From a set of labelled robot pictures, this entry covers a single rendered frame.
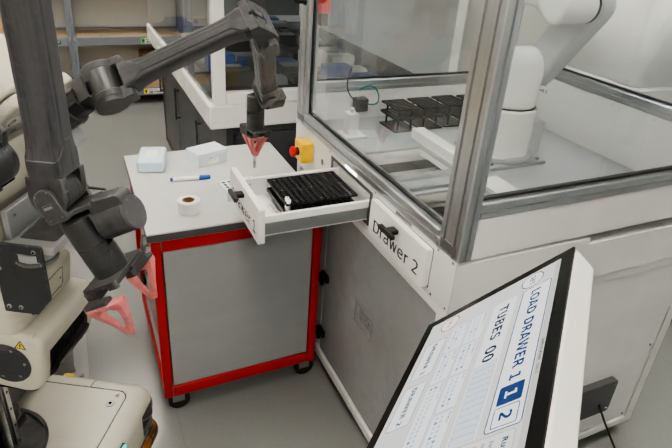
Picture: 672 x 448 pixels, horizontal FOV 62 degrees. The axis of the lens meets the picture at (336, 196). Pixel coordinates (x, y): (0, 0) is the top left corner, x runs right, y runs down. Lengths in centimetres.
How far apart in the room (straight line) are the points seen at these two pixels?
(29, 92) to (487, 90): 79
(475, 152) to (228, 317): 112
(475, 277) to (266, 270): 81
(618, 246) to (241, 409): 138
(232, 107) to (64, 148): 151
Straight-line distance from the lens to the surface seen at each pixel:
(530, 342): 76
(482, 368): 79
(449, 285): 134
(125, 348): 250
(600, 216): 156
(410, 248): 142
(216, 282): 188
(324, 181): 171
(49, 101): 89
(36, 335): 136
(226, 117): 238
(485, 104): 115
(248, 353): 211
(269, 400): 223
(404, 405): 87
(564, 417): 66
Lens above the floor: 163
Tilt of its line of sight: 27 degrees down
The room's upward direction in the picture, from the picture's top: 4 degrees clockwise
